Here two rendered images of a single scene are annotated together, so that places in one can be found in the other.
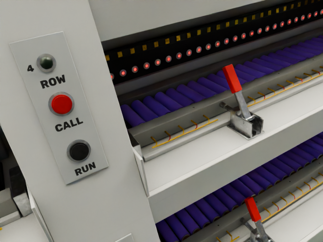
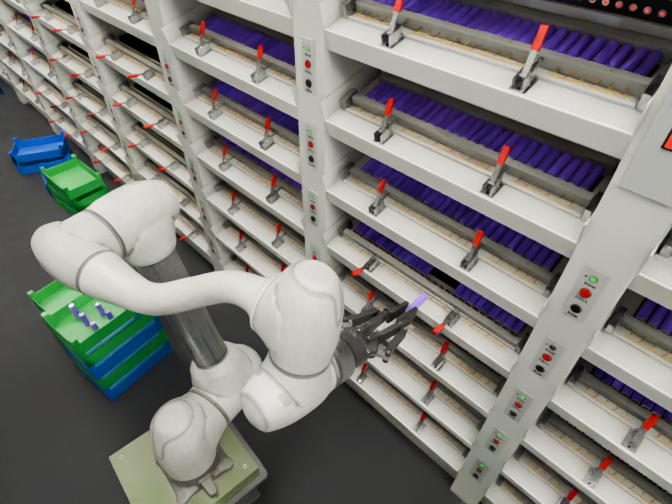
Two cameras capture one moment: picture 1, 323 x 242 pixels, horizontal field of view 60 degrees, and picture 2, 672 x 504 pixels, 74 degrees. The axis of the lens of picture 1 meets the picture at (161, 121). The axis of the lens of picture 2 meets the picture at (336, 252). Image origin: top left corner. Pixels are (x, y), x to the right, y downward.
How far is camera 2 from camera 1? 87 cm
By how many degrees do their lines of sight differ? 61
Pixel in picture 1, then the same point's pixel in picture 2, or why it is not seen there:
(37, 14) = (562, 338)
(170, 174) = (570, 405)
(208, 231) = (581, 438)
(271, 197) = (636, 481)
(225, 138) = (615, 429)
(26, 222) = (513, 354)
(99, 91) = (562, 366)
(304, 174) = not seen: outside the picture
